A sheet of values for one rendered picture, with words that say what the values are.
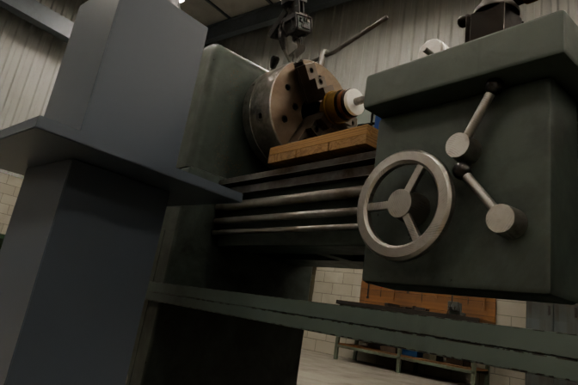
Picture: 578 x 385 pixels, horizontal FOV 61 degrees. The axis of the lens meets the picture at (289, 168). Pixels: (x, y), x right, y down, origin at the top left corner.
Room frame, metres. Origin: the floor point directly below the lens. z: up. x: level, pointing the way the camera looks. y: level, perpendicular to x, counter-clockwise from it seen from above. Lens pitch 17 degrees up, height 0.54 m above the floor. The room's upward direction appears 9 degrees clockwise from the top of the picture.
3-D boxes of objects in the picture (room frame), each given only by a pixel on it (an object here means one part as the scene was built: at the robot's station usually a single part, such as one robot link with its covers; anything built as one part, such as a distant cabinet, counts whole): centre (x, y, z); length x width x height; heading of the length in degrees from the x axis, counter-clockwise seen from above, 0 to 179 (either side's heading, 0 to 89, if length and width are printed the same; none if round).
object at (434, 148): (0.64, -0.23, 0.73); 0.27 x 0.12 x 0.27; 38
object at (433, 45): (0.65, -0.19, 0.95); 0.07 x 0.04 x 0.04; 128
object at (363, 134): (1.08, -0.18, 0.89); 0.36 x 0.30 x 0.04; 128
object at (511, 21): (0.77, -0.33, 1.07); 0.07 x 0.07 x 0.10; 38
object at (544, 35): (0.75, -0.40, 0.90); 0.53 x 0.30 x 0.06; 128
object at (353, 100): (1.10, -0.17, 1.08); 0.13 x 0.07 x 0.07; 38
